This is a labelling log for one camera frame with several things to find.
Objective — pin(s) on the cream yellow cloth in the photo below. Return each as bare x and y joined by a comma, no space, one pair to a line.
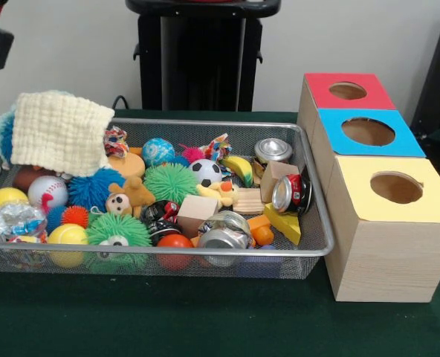
60,130

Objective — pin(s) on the clear mesh bin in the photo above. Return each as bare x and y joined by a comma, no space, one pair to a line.
302,264

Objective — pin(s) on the wooden box with three holes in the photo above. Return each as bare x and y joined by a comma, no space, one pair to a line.
383,253

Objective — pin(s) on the black and white soccer ball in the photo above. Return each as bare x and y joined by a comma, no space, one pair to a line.
206,172

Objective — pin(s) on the green spiky ball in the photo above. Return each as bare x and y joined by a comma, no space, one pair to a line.
118,230
172,183

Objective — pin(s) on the crushed silver can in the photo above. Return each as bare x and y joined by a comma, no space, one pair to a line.
224,232

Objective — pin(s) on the orange red ball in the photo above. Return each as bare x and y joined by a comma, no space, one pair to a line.
174,242

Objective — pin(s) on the yellow wedge block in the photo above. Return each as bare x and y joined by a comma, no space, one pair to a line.
285,223

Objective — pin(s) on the brown teddy bear toy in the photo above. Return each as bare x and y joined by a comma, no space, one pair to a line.
131,195

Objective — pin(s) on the blue spiky ball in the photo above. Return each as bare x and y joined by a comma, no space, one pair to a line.
95,189
4,137

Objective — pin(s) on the dark green table cloth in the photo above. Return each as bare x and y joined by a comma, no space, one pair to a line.
205,320

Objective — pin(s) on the plain yellow ball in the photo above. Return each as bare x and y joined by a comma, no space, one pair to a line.
68,236

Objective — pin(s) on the white baseball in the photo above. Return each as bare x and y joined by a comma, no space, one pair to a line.
47,192

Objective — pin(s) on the crumpled clear plastic bottle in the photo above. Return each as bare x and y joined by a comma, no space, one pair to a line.
19,219

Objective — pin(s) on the yellow smiley face ball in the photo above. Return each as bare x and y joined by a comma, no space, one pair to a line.
6,199

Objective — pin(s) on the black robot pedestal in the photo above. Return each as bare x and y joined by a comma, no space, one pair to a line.
198,59

